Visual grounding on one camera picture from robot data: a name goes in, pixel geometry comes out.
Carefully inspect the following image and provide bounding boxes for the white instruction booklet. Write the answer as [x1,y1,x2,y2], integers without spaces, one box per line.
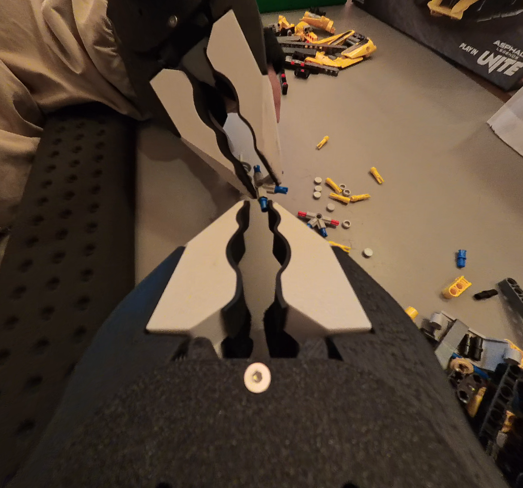
[487,87,523,157]

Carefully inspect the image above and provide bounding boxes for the pile of toy bricks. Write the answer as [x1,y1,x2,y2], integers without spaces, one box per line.
[405,306,523,468]

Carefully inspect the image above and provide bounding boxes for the person's left hand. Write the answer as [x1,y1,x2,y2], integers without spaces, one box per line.
[269,73,282,124]

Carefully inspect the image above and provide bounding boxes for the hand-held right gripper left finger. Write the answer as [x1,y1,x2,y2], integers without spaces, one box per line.
[146,200,254,359]

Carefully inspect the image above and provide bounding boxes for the yellow holed toy brick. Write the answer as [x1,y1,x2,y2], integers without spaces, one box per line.
[442,276,472,299]

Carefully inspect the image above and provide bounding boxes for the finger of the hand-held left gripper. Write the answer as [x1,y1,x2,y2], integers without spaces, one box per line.
[205,8,284,187]
[149,67,259,200]

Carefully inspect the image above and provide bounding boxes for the grey desk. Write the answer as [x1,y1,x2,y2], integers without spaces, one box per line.
[135,4,523,374]

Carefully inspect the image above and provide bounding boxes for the yellow toy car section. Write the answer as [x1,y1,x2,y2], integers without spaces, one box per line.
[265,8,377,95]

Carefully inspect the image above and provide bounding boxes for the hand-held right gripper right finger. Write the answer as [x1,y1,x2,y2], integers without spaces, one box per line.
[263,202,372,359]

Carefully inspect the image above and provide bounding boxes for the long dark grey beam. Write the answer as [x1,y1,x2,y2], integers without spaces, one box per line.
[498,277,523,321]

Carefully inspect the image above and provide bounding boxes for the dark toy car box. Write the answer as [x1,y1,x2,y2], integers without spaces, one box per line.
[351,0,523,90]

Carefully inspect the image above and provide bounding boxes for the grey toy angle connector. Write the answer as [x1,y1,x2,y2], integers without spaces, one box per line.
[239,157,289,200]
[297,210,340,238]

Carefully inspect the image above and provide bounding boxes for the person's left forearm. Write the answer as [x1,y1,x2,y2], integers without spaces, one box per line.
[0,0,150,123]

